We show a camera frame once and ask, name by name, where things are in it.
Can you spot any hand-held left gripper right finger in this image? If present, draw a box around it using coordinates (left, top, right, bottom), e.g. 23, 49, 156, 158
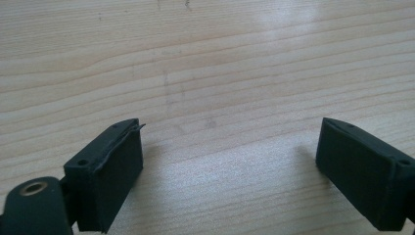
315, 117, 415, 232

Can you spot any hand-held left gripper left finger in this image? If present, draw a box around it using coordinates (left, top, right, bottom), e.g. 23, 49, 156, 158
63, 117, 147, 234

